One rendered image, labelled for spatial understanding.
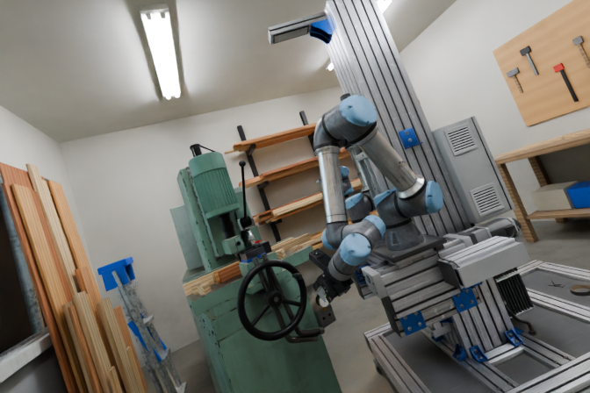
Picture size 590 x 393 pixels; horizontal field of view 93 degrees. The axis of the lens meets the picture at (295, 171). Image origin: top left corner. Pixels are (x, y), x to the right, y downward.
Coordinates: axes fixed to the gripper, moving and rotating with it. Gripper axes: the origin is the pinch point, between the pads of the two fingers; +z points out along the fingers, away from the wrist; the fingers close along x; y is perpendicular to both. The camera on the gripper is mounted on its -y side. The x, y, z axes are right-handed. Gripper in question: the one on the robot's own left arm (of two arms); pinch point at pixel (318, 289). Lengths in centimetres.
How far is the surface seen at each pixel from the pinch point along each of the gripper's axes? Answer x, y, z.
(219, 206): -14, -58, 16
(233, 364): -30.5, 1.1, 39.4
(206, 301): -32.8, -22.2, 25.9
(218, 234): -15, -55, 36
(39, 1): -65, -206, -21
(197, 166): -18, -77, 6
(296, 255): 11.5, -23.1, 25.4
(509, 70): 318, -92, -12
